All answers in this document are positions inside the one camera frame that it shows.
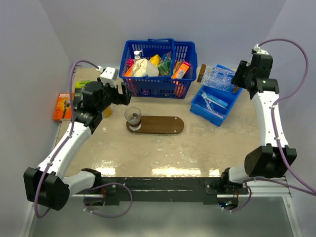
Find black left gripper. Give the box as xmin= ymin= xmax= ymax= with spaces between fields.
xmin=97 ymin=77 xmax=133 ymax=112

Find clear plastic cup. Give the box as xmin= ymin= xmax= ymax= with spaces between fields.
xmin=124 ymin=107 xmax=142 ymax=131

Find clear acrylic toothbrush holder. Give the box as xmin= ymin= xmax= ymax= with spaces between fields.
xmin=197 ymin=64 xmax=239 ymax=93

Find blue toothpaste tube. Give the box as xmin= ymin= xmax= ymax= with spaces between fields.
xmin=203 ymin=93 xmax=228 ymax=108

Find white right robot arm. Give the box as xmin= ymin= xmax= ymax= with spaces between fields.
xmin=212 ymin=52 xmax=297 ymax=194

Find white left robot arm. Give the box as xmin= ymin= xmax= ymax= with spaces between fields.
xmin=23 ymin=81 xmax=132 ymax=210

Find oval wooden tray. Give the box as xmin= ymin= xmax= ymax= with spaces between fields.
xmin=126 ymin=116 xmax=184 ymax=135

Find white wrapped toothbrush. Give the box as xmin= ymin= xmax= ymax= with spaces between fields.
xmin=201 ymin=93 xmax=215 ymax=112

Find pink toothbrush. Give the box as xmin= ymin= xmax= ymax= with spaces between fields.
xmin=206 ymin=108 xmax=224 ymax=119

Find orange juice bottle green label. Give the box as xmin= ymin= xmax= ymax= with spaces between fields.
xmin=102 ymin=106 xmax=112 ymax=118

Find orange scrub pack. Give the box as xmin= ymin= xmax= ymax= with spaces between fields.
xmin=124 ymin=67 xmax=133 ymax=77

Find blue plastic shopping basket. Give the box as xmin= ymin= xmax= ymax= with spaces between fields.
xmin=119 ymin=38 xmax=198 ymax=99

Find white crumpled paper bag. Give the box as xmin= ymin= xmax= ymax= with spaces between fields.
xmin=132 ymin=59 xmax=159 ymax=77

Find magenta small box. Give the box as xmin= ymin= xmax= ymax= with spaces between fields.
xmin=126 ymin=58 xmax=135 ymax=70

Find blue plastic divided bin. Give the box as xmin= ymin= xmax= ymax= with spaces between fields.
xmin=189 ymin=64 xmax=243 ymax=127

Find white pump dispenser bottle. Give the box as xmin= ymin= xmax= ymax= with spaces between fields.
xmin=133 ymin=50 xmax=143 ymax=61

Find black green Gillette box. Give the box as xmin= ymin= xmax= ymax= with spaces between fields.
xmin=74 ymin=80 xmax=90 ymax=100

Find yellow snack packet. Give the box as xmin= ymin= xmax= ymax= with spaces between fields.
xmin=149 ymin=54 xmax=161 ymax=67

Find green sponge pack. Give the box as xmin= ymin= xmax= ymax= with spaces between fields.
xmin=157 ymin=51 xmax=172 ymax=76

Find orange cardboard box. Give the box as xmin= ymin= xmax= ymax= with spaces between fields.
xmin=171 ymin=61 xmax=191 ymax=79

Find orange Gillette Fusion5 box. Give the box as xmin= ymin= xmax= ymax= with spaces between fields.
xmin=53 ymin=92 xmax=72 ymax=121

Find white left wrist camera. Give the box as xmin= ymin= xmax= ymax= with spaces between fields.
xmin=96 ymin=66 xmax=119 ymax=88

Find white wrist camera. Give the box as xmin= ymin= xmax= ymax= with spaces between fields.
xmin=251 ymin=44 xmax=269 ymax=55
xmin=96 ymin=66 xmax=119 ymax=88

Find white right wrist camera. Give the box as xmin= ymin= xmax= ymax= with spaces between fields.
xmin=251 ymin=44 xmax=269 ymax=55

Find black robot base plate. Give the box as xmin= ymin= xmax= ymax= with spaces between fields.
xmin=73 ymin=176 xmax=250 ymax=206

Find aluminium frame rail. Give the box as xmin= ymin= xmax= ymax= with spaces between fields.
xmin=247 ymin=180 xmax=291 ymax=197

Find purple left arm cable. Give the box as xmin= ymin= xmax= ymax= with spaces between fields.
xmin=33 ymin=60 xmax=133 ymax=219

